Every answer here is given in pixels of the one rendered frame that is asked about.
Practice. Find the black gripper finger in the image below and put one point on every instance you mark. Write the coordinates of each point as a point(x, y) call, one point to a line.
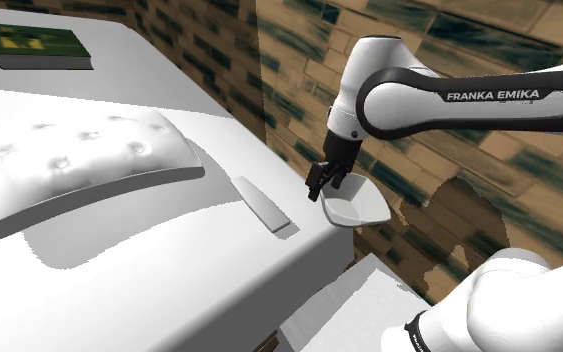
point(316, 178)
point(338, 178)

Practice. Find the white bed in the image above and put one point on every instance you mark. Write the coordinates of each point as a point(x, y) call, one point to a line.
point(164, 273)

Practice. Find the flat white bar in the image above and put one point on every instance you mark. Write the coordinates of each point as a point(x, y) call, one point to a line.
point(261, 204)

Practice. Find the white angular bowl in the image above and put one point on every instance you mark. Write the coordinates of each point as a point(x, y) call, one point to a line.
point(359, 204)

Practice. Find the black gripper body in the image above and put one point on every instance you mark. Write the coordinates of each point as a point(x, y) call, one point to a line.
point(340, 148)

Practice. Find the white tufted cushion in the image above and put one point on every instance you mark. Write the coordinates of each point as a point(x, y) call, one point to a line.
point(76, 156)

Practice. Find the green book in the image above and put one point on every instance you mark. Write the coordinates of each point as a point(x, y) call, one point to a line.
point(37, 44)

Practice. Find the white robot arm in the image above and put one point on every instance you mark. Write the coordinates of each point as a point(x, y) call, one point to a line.
point(456, 105)

